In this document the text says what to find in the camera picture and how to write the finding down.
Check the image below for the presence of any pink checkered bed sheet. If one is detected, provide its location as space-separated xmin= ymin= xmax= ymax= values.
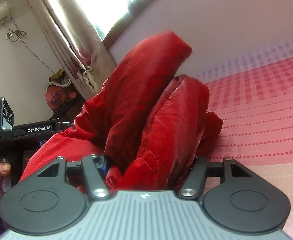
xmin=200 ymin=39 xmax=293 ymax=238

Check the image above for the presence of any coiled black wall cable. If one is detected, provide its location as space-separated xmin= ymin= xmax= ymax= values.
xmin=3 ymin=16 xmax=56 ymax=74

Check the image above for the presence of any brown wooden window frame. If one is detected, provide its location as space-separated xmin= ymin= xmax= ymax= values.
xmin=103 ymin=0 xmax=154 ymax=50

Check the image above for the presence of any red floral covered bundle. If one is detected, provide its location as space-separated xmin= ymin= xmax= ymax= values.
xmin=45 ymin=69 xmax=78 ymax=113

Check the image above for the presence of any red puffer down coat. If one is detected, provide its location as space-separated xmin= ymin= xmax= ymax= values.
xmin=22 ymin=32 xmax=223 ymax=192

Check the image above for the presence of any beige floral curtain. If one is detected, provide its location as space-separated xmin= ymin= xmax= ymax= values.
xmin=27 ymin=0 xmax=116 ymax=99

